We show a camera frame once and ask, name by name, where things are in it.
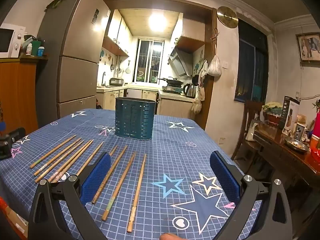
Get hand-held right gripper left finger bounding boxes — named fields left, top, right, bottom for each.
left=28, top=152, right=112, bottom=240

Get white hanging cloth bags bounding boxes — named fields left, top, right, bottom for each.
left=191, top=86, right=206, bottom=114

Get green box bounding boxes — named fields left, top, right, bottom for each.
left=31, top=40, right=42, bottom=56

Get dark wooden side table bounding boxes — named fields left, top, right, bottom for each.
left=252, top=127, right=320, bottom=230

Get beige lower kitchen cabinets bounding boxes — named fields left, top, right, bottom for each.
left=96, top=85, right=198, bottom=119

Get flower wall decal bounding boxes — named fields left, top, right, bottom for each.
left=194, top=49, right=208, bottom=73

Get metal bowl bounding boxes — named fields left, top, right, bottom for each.
left=284, top=136, right=310, bottom=153

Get long upper kitchen cabinet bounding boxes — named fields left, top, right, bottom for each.
left=102, top=9, right=133, bottom=57

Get barred kitchen window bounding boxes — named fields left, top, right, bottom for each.
left=135, top=39, right=165, bottom=83

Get ceiling lamp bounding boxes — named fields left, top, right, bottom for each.
left=147, top=12, right=168, bottom=33

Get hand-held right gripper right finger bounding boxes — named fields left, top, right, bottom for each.
left=209, top=151, right=293, bottom=240

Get dark room window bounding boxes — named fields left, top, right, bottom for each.
left=234, top=19, right=269, bottom=103

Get white hanging plastic bag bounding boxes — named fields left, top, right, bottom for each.
left=207, top=44, right=222, bottom=77

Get framed wall picture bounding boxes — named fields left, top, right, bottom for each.
left=296, top=32, right=320, bottom=63

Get flower basket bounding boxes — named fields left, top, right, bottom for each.
left=262, top=102, right=283, bottom=124

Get row of wooden chopsticks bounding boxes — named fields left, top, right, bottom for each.
left=29, top=134, right=147, bottom=233

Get gas stove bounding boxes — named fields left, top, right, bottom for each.
left=161, top=85, right=183, bottom=94

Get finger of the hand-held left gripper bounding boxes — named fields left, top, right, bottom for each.
left=9, top=127, right=26, bottom=142
left=0, top=135, right=13, bottom=160

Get silver refrigerator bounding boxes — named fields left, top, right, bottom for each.
left=35, top=0, right=112, bottom=128

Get steel range hood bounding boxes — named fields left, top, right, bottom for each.
left=168, top=47, right=194, bottom=77

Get orange wooden cabinet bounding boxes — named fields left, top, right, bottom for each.
left=0, top=56, right=48, bottom=140

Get steel electric kettle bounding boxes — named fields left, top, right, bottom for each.
left=183, top=83, right=197, bottom=98

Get teal slotted utensil holder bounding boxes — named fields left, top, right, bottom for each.
left=114, top=97, right=156, bottom=140

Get black carton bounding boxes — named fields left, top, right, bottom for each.
left=279, top=96, right=300, bottom=130

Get dark wooden chair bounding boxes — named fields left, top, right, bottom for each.
left=231, top=100, right=265, bottom=160

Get golden wall clock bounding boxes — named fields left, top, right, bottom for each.
left=216, top=6, right=238, bottom=28

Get cardboard box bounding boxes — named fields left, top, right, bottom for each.
left=0, top=197, right=28, bottom=240

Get white microwave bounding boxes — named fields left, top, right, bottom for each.
left=0, top=24, right=26, bottom=58

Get white cartoon mug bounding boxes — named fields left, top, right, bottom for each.
left=296, top=125, right=307, bottom=140

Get blue star-print tablecloth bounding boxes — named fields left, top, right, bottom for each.
left=0, top=108, right=265, bottom=240

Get black wok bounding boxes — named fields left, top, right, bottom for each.
left=157, top=77, right=184, bottom=86

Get short upper kitchen cabinet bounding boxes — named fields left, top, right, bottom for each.
left=172, top=15, right=209, bottom=53

